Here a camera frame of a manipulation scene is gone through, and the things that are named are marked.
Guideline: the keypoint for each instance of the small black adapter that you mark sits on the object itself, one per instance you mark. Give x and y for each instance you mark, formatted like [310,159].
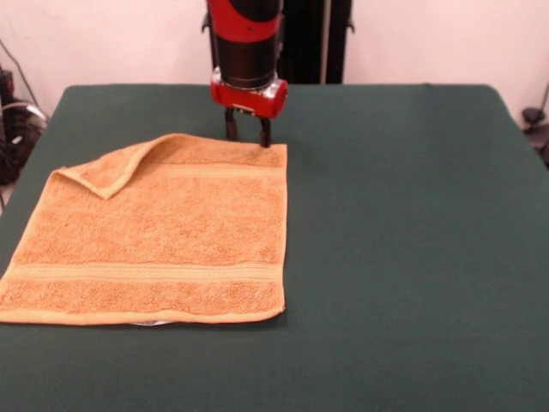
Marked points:
[532,115]

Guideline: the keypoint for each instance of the upright black power strip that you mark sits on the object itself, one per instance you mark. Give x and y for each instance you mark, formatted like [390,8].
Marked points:
[6,86]

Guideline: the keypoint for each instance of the dark green table cloth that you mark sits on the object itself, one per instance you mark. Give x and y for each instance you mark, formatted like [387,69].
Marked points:
[407,257]

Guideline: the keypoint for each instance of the tan terry towel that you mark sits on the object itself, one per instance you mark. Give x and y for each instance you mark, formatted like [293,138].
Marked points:
[150,236]

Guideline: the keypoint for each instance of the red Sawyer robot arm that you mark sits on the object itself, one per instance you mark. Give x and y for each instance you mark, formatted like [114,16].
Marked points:
[246,47]

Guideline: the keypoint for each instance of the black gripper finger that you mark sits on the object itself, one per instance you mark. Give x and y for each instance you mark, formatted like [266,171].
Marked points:
[231,129]
[264,135]

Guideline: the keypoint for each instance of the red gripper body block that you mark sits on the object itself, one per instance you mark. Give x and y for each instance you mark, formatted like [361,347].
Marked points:
[253,101]

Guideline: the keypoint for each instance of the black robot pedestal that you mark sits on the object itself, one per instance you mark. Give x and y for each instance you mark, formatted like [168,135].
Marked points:
[309,43]

